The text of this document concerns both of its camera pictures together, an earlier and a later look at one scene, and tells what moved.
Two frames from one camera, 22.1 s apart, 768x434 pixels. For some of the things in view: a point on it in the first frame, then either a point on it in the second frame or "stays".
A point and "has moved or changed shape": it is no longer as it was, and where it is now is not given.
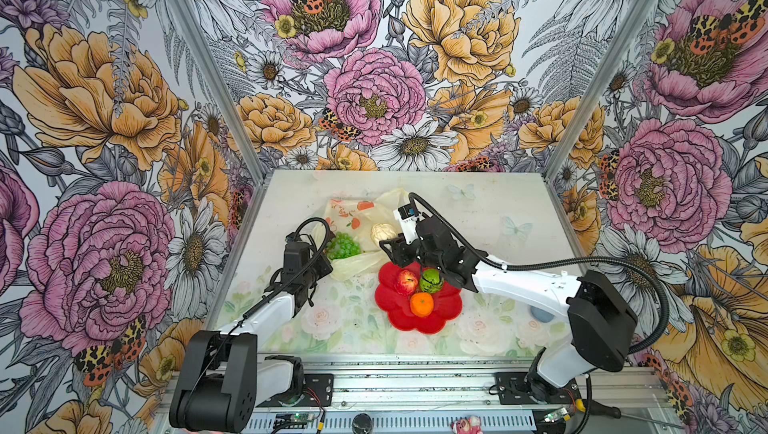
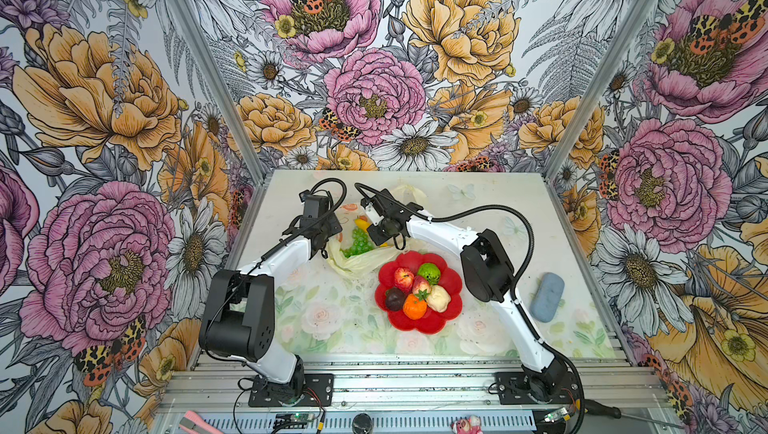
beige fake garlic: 382,232 has moved or changed shape
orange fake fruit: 422,304 has moved or changed shape
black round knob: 362,423 stays
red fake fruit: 406,282 stays
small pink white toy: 470,426 stays
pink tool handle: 209,431 stays
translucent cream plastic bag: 359,215 stays
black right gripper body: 433,258 -> 382,230
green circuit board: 293,418 stays
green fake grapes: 342,246 -> 360,244
